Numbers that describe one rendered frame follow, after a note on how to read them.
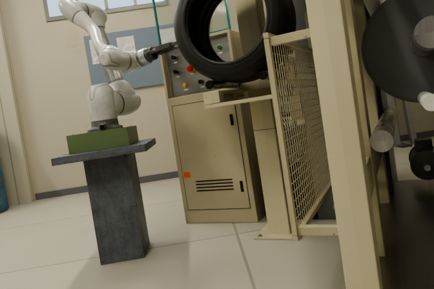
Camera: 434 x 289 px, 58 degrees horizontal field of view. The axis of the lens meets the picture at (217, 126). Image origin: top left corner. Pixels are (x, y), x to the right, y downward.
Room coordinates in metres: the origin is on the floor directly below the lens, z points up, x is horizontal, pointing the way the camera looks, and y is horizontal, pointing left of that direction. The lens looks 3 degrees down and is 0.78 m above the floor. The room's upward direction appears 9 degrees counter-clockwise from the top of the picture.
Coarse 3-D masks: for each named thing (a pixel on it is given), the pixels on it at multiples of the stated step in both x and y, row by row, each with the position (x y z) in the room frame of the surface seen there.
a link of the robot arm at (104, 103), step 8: (96, 88) 2.25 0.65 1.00; (104, 88) 2.26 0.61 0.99; (112, 88) 2.32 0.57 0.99; (88, 96) 2.27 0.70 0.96; (96, 96) 2.24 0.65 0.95; (104, 96) 2.25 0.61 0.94; (112, 96) 2.29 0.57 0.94; (120, 96) 2.36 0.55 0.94; (88, 104) 2.26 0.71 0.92; (96, 104) 2.23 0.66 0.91; (104, 104) 2.24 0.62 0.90; (112, 104) 2.28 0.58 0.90; (120, 104) 2.34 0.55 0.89; (88, 112) 2.29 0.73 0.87; (96, 112) 2.23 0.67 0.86; (104, 112) 2.24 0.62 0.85; (112, 112) 2.27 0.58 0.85; (120, 112) 2.37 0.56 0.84; (96, 120) 2.24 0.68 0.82; (104, 120) 2.27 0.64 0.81
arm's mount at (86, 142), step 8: (120, 128) 2.17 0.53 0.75; (128, 128) 2.20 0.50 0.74; (136, 128) 2.50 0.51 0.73; (72, 136) 2.16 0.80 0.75; (80, 136) 2.16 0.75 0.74; (88, 136) 2.16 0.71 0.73; (96, 136) 2.17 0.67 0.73; (104, 136) 2.17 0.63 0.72; (112, 136) 2.17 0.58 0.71; (120, 136) 2.17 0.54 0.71; (128, 136) 2.17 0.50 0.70; (136, 136) 2.45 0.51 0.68; (72, 144) 2.16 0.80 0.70; (80, 144) 2.16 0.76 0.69; (88, 144) 2.16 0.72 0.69; (96, 144) 2.17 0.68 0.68; (104, 144) 2.17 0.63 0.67; (112, 144) 2.17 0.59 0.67; (120, 144) 2.17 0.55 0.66; (128, 144) 2.17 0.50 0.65; (72, 152) 2.16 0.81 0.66; (80, 152) 2.16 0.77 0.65
